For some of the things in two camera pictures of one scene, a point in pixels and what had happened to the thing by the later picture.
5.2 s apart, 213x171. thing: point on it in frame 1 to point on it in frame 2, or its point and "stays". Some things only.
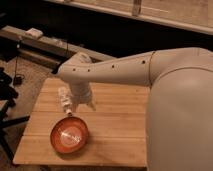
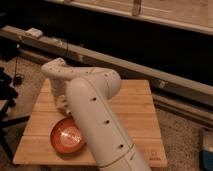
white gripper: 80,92 to 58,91
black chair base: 8,94 stays
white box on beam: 34,32 stays
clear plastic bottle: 66,99 stays
